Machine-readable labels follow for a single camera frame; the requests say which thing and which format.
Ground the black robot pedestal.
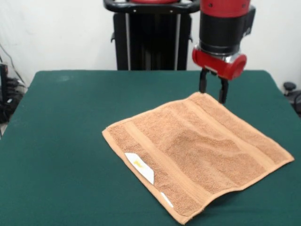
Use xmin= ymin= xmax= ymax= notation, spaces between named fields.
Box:
xmin=103 ymin=0 xmax=203 ymax=71

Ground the tan terry towel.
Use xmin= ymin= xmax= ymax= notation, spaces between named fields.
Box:
xmin=102 ymin=91 xmax=295 ymax=225

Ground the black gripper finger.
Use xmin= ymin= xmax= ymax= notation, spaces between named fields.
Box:
xmin=218 ymin=78 xmax=229 ymax=105
xmin=199 ymin=68 xmax=209 ymax=94

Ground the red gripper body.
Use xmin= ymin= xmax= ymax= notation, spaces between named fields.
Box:
xmin=192 ymin=46 xmax=247 ymax=81

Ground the black equipment box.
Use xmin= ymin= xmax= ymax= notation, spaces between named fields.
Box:
xmin=0 ymin=63 xmax=10 ymax=104

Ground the dark green table cloth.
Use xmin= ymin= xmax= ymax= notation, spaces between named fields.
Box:
xmin=0 ymin=69 xmax=301 ymax=226

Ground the black cable bundle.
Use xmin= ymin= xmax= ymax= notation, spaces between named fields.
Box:
xmin=0 ymin=79 xmax=27 ymax=123

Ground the grey cable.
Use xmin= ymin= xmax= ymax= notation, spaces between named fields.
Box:
xmin=0 ymin=43 xmax=25 ymax=84

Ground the black office chair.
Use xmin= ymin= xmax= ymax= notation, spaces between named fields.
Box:
xmin=283 ymin=81 xmax=301 ymax=118

